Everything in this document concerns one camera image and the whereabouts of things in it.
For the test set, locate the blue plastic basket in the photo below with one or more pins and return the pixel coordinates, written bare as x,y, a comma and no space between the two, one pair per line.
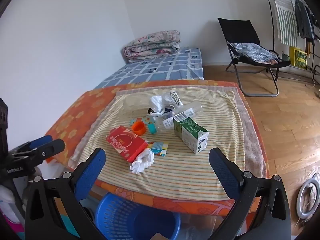
120,210

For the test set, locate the yellow plastic crate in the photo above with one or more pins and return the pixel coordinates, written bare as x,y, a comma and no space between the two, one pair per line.
298,57

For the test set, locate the blue yellow patterned wrapper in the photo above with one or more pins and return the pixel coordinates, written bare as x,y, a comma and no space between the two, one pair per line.
158,148

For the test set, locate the pink cloth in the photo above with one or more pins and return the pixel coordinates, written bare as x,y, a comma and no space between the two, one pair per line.
16,230

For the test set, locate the red tissue pack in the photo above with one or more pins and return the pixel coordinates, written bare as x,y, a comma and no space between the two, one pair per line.
122,141

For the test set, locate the orange plastic cup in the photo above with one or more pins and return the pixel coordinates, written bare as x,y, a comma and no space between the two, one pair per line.
138,128

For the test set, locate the dark hanging garment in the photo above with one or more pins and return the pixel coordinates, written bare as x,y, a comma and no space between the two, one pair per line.
303,20

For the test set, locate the white tissue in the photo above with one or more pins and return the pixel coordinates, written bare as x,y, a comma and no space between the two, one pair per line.
142,161

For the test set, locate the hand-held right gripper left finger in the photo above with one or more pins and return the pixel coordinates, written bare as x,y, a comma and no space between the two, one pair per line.
90,175

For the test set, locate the blue checked bed sheet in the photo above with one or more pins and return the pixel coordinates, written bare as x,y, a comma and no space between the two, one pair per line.
155,70

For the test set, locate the folded floral quilt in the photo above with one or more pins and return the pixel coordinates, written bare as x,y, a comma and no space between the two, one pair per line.
150,45

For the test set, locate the white plastic bag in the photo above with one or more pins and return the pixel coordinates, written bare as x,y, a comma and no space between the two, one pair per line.
157,103

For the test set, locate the orange teal patterned wrapper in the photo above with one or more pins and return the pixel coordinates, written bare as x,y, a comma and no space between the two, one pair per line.
133,120

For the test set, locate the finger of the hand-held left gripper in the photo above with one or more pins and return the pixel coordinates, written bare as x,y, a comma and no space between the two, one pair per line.
53,147
41,141

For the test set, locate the green milk carton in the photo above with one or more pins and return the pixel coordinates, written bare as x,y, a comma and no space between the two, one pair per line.
190,130

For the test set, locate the black drying rack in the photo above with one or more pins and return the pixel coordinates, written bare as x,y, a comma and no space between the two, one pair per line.
272,17

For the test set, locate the clear plastic bottle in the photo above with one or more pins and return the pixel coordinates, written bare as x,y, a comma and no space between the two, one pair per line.
172,118

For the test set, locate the black folding chair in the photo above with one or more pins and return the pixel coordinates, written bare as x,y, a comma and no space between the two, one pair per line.
237,30

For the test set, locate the blue white woven cushion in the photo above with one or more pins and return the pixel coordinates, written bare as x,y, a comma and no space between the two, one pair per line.
252,51

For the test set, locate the green white striped cloth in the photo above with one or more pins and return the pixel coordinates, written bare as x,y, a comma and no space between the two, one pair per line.
283,12

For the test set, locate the yellow striped towel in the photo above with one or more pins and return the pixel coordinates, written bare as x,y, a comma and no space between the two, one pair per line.
180,170

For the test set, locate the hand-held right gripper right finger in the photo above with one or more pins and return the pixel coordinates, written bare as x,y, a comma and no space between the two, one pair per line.
225,172

